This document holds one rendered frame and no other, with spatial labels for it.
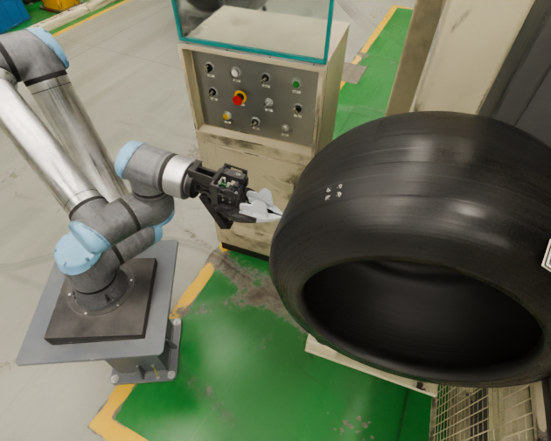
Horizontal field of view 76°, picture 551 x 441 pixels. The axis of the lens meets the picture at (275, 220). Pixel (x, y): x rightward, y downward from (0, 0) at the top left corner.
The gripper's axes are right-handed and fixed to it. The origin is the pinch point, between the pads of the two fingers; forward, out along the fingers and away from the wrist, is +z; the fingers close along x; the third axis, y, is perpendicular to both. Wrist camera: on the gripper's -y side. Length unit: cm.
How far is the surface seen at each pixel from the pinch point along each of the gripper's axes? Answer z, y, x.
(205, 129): -52, -41, 66
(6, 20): -440, -163, 282
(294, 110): -15, -18, 66
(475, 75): 28.0, 26.8, 28.3
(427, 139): 20.9, 25.9, 4.2
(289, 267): 6.8, 2.7, -12.3
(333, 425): 44, -121, -7
